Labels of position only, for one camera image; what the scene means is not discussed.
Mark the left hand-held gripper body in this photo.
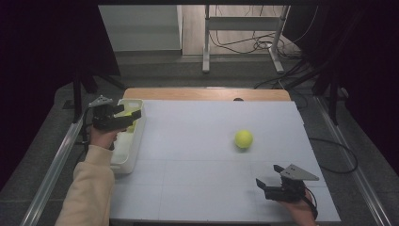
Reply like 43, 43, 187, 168
88, 95, 127, 132

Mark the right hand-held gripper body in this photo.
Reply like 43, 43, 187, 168
264, 163, 320, 202

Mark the yellow tennis ball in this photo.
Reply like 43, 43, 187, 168
234, 129, 254, 150
115, 109, 138, 134

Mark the white plastic bin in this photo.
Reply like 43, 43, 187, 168
109, 98, 147, 175

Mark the person's left hand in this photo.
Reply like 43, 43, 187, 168
88, 125, 120, 151

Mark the person's right hand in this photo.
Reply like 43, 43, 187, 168
279, 190, 318, 226

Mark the black tripod stand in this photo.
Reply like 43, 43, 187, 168
283, 59, 350, 126
62, 72, 126, 124

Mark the white board sheet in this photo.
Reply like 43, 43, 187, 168
107, 99, 342, 222

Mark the wooden table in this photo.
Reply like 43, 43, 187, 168
122, 88, 292, 102

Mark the white panel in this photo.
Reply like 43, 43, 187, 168
98, 4, 184, 53

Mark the dark curtain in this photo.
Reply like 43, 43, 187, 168
0, 0, 120, 189
291, 0, 399, 177

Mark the left hand-held gripper black cable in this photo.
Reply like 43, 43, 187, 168
81, 106, 95, 146

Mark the hand-held gripper black cable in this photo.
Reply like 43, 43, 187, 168
81, 106, 95, 146
304, 186, 319, 219

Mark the right hand-held gripper black cable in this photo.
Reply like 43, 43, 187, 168
304, 186, 319, 219

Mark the aluminium floor rail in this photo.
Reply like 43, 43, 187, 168
314, 95, 393, 226
20, 112, 88, 226

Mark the looped black floor cable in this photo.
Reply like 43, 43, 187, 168
309, 137, 359, 174

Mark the tangle of black floor cables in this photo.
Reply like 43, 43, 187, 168
209, 31, 304, 60

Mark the white metal desk frame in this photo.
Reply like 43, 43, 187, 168
201, 4, 291, 74

